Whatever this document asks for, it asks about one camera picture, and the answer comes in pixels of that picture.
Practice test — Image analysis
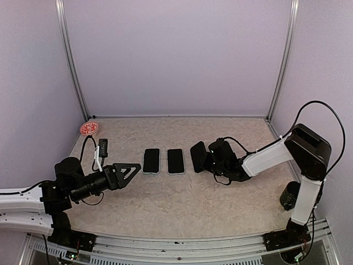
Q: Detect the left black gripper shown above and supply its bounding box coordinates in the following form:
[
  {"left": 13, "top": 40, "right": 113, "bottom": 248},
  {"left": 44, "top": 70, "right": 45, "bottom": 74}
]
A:
[{"left": 71, "top": 162, "right": 141, "bottom": 202}]

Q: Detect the black phone case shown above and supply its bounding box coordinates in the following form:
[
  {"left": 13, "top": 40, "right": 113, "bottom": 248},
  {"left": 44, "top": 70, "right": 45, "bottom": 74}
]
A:
[{"left": 190, "top": 141, "right": 207, "bottom": 173}]

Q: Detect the light blue phone case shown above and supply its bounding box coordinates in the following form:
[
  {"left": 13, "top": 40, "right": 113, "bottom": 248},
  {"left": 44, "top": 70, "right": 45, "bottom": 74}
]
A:
[{"left": 141, "top": 148, "right": 161, "bottom": 175}]

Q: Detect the black phone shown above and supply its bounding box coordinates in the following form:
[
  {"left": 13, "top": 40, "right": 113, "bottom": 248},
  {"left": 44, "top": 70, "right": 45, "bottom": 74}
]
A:
[
  {"left": 142, "top": 149, "right": 160, "bottom": 173},
  {"left": 168, "top": 149, "right": 185, "bottom": 173}
]

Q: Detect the lilac phone case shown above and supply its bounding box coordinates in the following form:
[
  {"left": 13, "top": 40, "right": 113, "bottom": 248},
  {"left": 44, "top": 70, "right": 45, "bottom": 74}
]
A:
[{"left": 167, "top": 148, "right": 186, "bottom": 175}]

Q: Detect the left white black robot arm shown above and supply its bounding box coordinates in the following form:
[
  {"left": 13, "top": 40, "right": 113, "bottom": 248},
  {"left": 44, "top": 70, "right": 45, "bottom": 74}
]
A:
[{"left": 1, "top": 157, "right": 141, "bottom": 252}]

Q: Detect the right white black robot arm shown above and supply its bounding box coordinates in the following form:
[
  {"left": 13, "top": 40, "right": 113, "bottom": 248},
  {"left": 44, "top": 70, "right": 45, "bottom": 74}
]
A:
[{"left": 191, "top": 124, "right": 331, "bottom": 251}]

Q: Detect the red white patterned bowl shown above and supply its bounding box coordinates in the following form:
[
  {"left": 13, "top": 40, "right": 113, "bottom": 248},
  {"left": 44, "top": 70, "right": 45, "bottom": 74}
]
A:
[{"left": 79, "top": 121, "right": 100, "bottom": 136}]

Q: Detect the black cup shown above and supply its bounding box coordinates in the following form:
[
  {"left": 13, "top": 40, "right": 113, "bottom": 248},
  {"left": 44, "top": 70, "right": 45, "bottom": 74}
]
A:
[{"left": 280, "top": 181, "right": 301, "bottom": 211}]

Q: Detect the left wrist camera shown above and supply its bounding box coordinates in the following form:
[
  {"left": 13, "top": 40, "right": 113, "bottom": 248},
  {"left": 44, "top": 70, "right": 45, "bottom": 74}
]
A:
[{"left": 92, "top": 138, "right": 108, "bottom": 172}]

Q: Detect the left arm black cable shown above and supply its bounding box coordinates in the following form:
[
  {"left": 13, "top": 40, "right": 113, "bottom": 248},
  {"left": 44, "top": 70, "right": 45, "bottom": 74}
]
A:
[{"left": 0, "top": 136, "right": 105, "bottom": 265}]

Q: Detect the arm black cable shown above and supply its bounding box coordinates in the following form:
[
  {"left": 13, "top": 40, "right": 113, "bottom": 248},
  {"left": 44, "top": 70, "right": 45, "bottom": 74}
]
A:
[
  {"left": 0, "top": 136, "right": 105, "bottom": 265},
  {"left": 215, "top": 100, "right": 346, "bottom": 249}
]

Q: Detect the front aluminium rail base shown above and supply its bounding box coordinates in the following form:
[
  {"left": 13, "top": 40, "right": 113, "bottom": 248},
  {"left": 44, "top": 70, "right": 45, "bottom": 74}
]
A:
[{"left": 19, "top": 218, "right": 340, "bottom": 265}]

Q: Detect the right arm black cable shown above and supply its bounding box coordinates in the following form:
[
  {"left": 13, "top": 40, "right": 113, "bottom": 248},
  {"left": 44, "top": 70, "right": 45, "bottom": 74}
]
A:
[{"left": 215, "top": 100, "right": 346, "bottom": 249}]

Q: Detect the right aluminium frame post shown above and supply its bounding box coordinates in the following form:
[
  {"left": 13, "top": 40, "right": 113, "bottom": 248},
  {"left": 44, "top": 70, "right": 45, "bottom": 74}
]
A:
[{"left": 266, "top": 0, "right": 299, "bottom": 123}]

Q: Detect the aluminium frame post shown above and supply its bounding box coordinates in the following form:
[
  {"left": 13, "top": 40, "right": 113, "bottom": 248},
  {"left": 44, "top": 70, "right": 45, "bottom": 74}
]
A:
[
  {"left": 55, "top": 0, "right": 90, "bottom": 121},
  {"left": 266, "top": 0, "right": 299, "bottom": 123}
]

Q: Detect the left aluminium frame post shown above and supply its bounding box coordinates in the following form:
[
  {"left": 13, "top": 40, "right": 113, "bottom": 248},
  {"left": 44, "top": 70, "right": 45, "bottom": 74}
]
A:
[{"left": 55, "top": 0, "right": 90, "bottom": 121}]

